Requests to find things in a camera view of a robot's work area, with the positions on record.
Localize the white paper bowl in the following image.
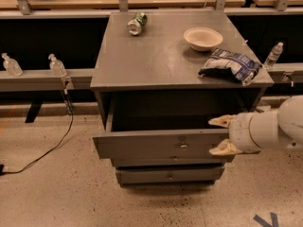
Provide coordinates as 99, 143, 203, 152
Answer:
184, 27, 223, 52

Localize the grey bottom drawer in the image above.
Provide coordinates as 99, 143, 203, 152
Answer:
116, 166, 224, 185

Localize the clear pump bottle left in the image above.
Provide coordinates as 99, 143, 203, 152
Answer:
1, 53, 23, 76

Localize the grey wooden drawer cabinet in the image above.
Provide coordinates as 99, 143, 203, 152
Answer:
89, 9, 275, 187

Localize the grey middle drawer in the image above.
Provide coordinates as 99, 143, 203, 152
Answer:
111, 155, 234, 167

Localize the clear pump bottle right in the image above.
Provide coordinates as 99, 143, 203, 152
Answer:
48, 54, 67, 78

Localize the clear pump bottle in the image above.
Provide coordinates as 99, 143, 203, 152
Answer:
1, 53, 23, 76
48, 54, 67, 78

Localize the blue white chip bag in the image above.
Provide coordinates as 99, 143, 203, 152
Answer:
198, 48, 262, 86

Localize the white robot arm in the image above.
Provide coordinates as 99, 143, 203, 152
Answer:
208, 96, 303, 156

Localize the grey metal shelf rail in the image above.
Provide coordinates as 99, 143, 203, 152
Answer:
0, 69, 94, 92

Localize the clear plastic water bottle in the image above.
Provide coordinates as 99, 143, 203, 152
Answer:
263, 42, 283, 70

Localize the grey top drawer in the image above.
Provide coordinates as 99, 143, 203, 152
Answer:
93, 91, 228, 161

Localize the crushed green soda can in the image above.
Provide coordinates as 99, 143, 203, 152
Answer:
127, 12, 148, 36

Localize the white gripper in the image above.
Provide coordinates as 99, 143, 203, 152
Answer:
208, 113, 260, 156

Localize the black floor cable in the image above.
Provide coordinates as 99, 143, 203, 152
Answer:
0, 80, 75, 176

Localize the grey drawer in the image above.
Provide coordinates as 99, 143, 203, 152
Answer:
93, 91, 228, 161
111, 155, 234, 167
116, 166, 224, 185

